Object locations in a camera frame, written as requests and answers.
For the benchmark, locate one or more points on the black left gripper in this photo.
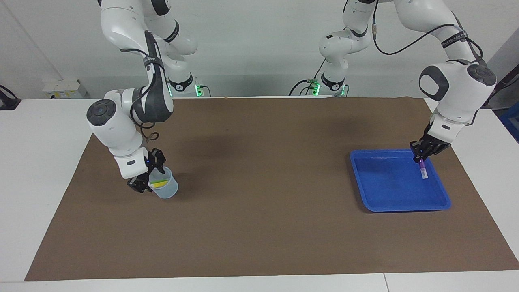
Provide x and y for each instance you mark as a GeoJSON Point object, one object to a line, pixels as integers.
{"type": "Point", "coordinates": [436, 144]}

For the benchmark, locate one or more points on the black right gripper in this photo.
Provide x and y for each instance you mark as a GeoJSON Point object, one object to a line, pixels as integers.
{"type": "Point", "coordinates": [149, 164]}

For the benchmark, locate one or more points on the yellow pen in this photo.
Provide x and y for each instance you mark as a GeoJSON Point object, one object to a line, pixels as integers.
{"type": "Point", "coordinates": [159, 184]}

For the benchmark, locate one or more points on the purple pen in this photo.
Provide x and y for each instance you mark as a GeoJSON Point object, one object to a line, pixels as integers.
{"type": "Point", "coordinates": [423, 168]}

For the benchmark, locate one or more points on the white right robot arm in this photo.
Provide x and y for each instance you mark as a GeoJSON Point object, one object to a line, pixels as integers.
{"type": "Point", "coordinates": [117, 121]}

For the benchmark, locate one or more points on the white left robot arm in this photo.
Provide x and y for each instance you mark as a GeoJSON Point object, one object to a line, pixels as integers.
{"type": "Point", "coordinates": [458, 93]}

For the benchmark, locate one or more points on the blue plastic tray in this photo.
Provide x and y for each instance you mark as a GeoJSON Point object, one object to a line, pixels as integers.
{"type": "Point", "coordinates": [389, 186]}

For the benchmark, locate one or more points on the translucent plastic measuring cup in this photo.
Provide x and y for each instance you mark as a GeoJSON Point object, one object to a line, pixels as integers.
{"type": "Point", "coordinates": [166, 191]}

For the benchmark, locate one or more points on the blue crate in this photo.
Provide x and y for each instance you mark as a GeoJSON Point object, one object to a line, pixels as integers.
{"type": "Point", "coordinates": [511, 121]}

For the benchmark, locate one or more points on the brown table mat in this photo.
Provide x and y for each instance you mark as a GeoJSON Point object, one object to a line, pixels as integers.
{"type": "Point", "coordinates": [263, 202]}

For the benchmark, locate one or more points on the black clamp base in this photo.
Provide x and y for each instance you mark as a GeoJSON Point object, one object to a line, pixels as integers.
{"type": "Point", "coordinates": [8, 101]}

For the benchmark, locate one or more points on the white wall socket box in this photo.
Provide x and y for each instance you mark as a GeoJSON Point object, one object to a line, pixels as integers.
{"type": "Point", "coordinates": [65, 89]}

